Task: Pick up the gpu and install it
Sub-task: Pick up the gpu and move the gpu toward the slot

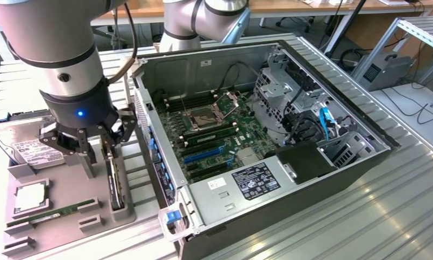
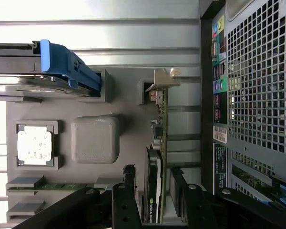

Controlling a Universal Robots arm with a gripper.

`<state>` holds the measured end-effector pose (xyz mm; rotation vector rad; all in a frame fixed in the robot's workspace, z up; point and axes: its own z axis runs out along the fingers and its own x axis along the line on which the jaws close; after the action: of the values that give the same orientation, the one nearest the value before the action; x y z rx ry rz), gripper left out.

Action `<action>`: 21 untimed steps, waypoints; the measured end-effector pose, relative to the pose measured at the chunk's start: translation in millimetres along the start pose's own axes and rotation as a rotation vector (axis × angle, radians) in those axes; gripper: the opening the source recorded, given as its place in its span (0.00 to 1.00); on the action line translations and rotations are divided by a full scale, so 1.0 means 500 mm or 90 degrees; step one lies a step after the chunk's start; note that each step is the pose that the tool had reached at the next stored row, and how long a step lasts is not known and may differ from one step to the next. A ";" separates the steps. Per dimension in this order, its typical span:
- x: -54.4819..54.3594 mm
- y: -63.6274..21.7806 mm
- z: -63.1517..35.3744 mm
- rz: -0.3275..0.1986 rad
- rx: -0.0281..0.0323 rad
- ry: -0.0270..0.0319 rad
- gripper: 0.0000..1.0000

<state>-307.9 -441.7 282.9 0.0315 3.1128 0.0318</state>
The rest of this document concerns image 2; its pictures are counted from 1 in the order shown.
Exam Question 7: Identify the green RAM stick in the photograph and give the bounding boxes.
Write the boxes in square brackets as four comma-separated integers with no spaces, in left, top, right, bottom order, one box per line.
[8,182,110,190]

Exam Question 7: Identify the silver CPU chip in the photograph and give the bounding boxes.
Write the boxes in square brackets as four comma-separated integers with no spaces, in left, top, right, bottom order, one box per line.
[18,125,52,165]

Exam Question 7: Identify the open black PC case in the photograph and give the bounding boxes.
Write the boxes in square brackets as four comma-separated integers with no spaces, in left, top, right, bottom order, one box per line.
[199,0,286,208]

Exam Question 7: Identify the grey plastic parts rack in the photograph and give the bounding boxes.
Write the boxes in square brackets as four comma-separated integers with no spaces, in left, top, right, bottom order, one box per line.
[0,69,189,226]

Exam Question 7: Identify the silver hard disk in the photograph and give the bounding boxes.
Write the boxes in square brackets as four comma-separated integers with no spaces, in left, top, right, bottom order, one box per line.
[0,42,92,98]

